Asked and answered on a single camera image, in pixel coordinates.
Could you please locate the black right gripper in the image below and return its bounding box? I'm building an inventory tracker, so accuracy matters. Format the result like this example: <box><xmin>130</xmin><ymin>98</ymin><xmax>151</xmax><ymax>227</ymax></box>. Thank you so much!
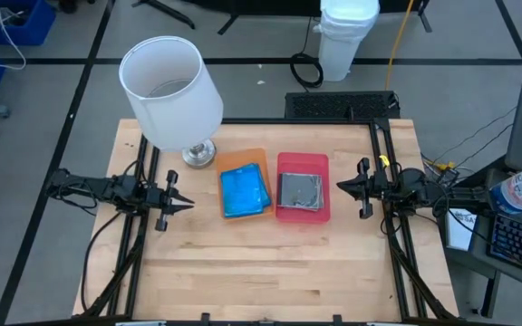
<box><xmin>336</xmin><ymin>157</ymin><xmax>392</xmax><ymax>220</ymax></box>

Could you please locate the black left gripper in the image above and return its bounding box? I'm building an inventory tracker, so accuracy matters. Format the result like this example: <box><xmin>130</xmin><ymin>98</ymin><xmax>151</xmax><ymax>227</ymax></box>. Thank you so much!
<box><xmin>145</xmin><ymin>169</ymin><xmax>196</xmax><ymax>232</ymax></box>

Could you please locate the pink translucent plastic bin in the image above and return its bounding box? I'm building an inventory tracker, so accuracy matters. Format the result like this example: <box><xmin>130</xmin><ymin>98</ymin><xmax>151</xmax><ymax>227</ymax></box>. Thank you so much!
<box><xmin>275</xmin><ymin>151</ymin><xmax>333</xmax><ymax>225</ymax></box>

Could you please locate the orange translucent plastic bin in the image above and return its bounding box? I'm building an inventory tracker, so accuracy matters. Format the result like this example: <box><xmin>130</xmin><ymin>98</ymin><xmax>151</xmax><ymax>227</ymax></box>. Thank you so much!
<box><xmin>215</xmin><ymin>147</ymin><xmax>276</xmax><ymax>223</ymax></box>

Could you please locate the black perforated metal box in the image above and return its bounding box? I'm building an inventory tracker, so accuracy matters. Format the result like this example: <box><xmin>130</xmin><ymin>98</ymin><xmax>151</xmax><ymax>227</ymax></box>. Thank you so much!
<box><xmin>284</xmin><ymin>90</ymin><xmax>401</xmax><ymax>121</ymax></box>

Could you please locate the white shade silver table lamp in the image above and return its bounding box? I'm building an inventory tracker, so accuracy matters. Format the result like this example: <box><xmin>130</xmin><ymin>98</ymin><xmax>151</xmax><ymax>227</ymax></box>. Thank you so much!
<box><xmin>118</xmin><ymin>34</ymin><xmax>225</xmax><ymax>169</ymax></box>

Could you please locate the white printed paper sheet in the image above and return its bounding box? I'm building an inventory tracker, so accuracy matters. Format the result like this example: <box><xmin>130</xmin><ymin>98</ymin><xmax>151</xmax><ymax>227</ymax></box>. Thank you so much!
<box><xmin>446</xmin><ymin>207</ymin><xmax>479</xmax><ymax>253</ymax></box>

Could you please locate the grey desk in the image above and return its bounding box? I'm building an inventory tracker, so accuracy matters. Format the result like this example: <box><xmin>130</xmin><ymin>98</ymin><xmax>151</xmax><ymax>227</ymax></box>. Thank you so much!
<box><xmin>469</xmin><ymin>168</ymin><xmax>522</xmax><ymax>295</ymax></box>

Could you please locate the white trash bin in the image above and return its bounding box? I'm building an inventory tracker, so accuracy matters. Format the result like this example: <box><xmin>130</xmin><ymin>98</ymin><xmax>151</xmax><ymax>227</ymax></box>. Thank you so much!
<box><xmin>313</xmin><ymin>0</ymin><xmax>381</xmax><ymax>82</ymax></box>

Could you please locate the white blue wipes canister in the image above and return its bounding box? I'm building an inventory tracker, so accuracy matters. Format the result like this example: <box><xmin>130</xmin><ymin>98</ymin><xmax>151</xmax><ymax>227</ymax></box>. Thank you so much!
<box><xmin>487</xmin><ymin>158</ymin><xmax>522</xmax><ymax>215</ymax></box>

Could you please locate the black backlit keyboard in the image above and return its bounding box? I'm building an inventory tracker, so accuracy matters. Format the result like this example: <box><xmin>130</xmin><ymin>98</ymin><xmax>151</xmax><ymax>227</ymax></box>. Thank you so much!
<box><xmin>487</xmin><ymin>212</ymin><xmax>522</xmax><ymax>277</ymax></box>

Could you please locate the black stand leg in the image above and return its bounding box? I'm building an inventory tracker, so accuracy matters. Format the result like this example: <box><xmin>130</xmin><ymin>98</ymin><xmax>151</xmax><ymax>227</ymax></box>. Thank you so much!
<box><xmin>217</xmin><ymin>8</ymin><xmax>244</xmax><ymax>35</ymax></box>
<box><xmin>131</xmin><ymin>0</ymin><xmax>197</xmax><ymax>31</ymax></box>

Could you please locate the black arm base cable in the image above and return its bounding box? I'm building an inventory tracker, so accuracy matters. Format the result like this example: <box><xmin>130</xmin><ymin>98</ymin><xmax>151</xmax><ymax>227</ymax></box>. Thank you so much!
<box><xmin>79</xmin><ymin>210</ymin><xmax>126</xmax><ymax>313</ymax></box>

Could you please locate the coiled black cable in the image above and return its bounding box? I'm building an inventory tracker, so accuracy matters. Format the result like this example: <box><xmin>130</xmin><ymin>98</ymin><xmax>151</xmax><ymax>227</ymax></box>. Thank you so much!
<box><xmin>289</xmin><ymin>17</ymin><xmax>324</xmax><ymax>90</ymax></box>

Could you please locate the yellow cable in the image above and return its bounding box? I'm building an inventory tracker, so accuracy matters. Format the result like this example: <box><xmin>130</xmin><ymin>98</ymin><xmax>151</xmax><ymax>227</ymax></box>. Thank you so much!
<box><xmin>383</xmin><ymin>0</ymin><xmax>416</xmax><ymax>91</ymax></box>

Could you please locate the thin black cable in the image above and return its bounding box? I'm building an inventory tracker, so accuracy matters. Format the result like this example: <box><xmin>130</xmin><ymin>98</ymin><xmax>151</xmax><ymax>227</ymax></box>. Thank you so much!
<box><xmin>437</xmin><ymin>106</ymin><xmax>518</xmax><ymax>162</ymax></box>
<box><xmin>464</xmin><ymin>122</ymin><xmax>515</xmax><ymax>169</ymax></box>

